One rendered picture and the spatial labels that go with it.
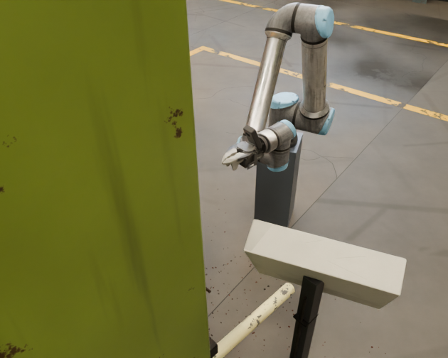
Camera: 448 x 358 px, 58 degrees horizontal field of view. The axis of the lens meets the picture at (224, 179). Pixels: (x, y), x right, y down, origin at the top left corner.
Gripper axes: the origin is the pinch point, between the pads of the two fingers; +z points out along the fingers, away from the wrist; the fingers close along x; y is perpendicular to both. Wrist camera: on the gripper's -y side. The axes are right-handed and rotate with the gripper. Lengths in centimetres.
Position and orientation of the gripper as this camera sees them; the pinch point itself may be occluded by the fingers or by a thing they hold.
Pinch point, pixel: (225, 160)
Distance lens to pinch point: 148.3
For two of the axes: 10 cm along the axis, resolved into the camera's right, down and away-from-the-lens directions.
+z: -7.3, 4.3, -5.3
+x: -6.9, -4.4, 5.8
